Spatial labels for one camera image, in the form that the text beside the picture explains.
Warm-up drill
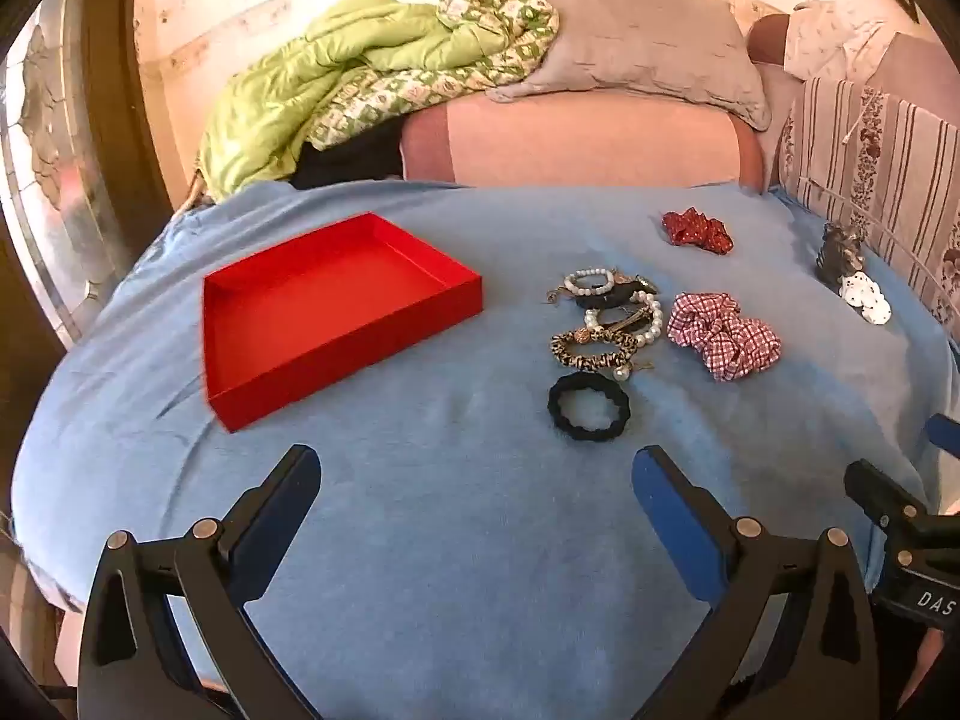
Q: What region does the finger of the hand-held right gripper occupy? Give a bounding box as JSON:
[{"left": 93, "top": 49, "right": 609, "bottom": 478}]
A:
[
  {"left": 925, "top": 412, "right": 960, "bottom": 460},
  {"left": 844, "top": 459, "right": 931, "bottom": 535}
]

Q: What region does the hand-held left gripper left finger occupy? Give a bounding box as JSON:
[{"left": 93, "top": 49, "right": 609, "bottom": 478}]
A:
[{"left": 79, "top": 444, "right": 323, "bottom": 720}]

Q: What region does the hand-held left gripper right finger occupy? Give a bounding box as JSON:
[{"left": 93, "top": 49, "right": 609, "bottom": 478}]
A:
[{"left": 631, "top": 445, "right": 882, "bottom": 720}]

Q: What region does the black wavy hair tie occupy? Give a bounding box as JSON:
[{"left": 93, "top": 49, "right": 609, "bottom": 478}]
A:
[{"left": 547, "top": 373, "right": 629, "bottom": 442}]

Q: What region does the leopard print scrunchie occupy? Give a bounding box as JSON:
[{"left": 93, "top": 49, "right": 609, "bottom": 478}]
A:
[{"left": 551, "top": 328, "right": 640, "bottom": 374}]

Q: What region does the red shallow box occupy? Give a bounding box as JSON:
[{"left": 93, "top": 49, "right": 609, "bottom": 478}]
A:
[{"left": 202, "top": 212, "right": 483, "bottom": 434}]

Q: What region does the red white checkered scrunchie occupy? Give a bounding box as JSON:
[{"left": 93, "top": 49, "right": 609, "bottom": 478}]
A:
[{"left": 667, "top": 291, "right": 782, "bottom": 383}]

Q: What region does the large pearl bracelet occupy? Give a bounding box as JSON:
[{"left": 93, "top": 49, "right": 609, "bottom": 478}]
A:
[{"left": 585, "top": 295, "right": 666, "bottom": 383}]

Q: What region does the white dotted hair bow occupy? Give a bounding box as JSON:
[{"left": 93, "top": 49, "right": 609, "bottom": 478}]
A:
[{"left": 838, "top": 274, "right": 893, "bottom": 326}]

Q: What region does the blue blanket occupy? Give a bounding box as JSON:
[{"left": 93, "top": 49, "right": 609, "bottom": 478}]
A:
[{"left": 11, "top": 180, "right": 955, "bottom": 720}]

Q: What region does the small dark figurine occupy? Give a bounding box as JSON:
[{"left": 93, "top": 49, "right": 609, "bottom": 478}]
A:
[{"left": 816, "top": 221, "right": 865, "bottom": 293}]

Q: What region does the red dotted scrunchie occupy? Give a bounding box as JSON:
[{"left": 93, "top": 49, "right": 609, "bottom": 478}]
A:
[{"left": 661, "top": 208, "right": 734, "bottom": 256}]

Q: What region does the striped floral cushion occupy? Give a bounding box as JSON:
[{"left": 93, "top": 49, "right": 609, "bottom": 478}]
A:
[{"left": 772, "top": 75, "right": 960, "bottom": 323}]

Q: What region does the dark cloth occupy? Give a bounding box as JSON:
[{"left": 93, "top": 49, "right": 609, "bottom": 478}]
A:
[{"left": 289, "top": 116, "right": 410, "bottom": 190}]

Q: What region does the pink bolster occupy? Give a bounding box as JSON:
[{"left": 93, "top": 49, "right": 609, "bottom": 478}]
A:
[{"left": 399, "top": 88, "right": 766, "bottom": 188}]

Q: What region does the etched glass door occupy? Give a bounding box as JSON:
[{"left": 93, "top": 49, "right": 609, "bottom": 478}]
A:
[{"left": 0, "top": 0, "right": 177, "bottom": 350}]

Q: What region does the green quilt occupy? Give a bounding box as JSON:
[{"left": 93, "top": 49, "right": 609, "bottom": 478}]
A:
[{"left": 196, "top": 0, "right": 562, "bottom": 202}]

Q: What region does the white floral pillow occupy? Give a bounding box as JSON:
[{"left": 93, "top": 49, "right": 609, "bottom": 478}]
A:
[{"left": 784, "top": 0, "right": 897, "bottom": 83}]

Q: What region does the grey pillow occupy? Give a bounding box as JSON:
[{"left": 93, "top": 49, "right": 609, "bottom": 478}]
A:
[{"left": 486, "top": 0, "right": 773, "bottom": 130}]

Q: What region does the white bead bracelet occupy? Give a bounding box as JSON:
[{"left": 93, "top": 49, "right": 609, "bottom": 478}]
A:
[{"left": 563, "top": 267, "right": 615, "bottom": 298}]

